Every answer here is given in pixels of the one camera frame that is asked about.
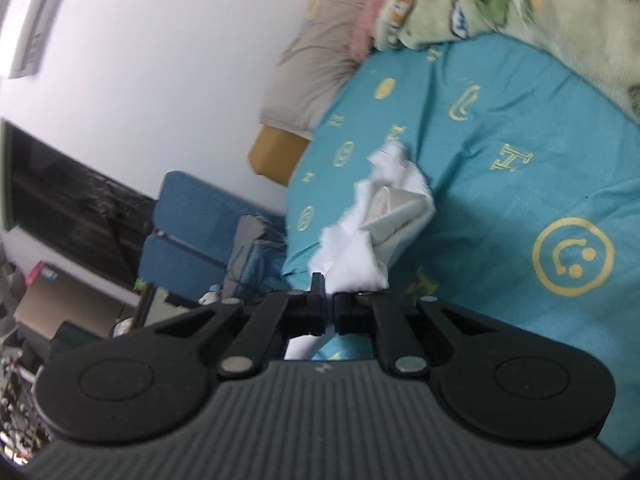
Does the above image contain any pink container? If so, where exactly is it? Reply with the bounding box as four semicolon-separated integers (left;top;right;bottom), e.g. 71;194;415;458
27;260;59;282

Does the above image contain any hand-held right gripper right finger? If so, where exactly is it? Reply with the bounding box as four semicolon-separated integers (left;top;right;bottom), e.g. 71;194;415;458
333;290;502;378

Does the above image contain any cardboard box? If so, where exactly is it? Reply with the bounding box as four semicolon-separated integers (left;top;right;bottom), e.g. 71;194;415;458
14;260;141;342

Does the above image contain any teal smiley bed sheet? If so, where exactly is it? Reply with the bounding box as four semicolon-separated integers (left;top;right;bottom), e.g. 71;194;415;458
280;35;640;461

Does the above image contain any pink fluffy blanket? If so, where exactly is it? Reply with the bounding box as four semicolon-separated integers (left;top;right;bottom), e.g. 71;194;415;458
350;0;416;61

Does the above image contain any grey pillow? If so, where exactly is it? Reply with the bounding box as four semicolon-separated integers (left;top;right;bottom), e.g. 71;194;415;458
258;0;381;142

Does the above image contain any grey bag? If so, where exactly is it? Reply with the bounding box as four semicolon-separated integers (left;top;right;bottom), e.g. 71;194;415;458
222;215;287;302

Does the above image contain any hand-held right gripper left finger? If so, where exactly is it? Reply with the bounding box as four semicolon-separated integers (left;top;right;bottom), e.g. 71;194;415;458
150;271;329;379

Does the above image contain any yellow headboard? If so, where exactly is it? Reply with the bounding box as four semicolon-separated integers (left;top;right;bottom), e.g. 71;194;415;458
248;125;311;187

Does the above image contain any green cartoon blanket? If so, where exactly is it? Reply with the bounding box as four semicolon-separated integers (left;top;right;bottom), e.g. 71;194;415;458
372;0;640;121

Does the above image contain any white t-shirt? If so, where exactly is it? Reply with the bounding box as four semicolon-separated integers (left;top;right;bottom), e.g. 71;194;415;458
285;140;437;361

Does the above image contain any white air conditioner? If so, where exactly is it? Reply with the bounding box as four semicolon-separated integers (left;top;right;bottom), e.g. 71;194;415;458
0;0;78;79

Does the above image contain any dark grilled window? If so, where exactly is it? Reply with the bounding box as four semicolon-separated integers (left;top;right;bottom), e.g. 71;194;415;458
0;120;158;288

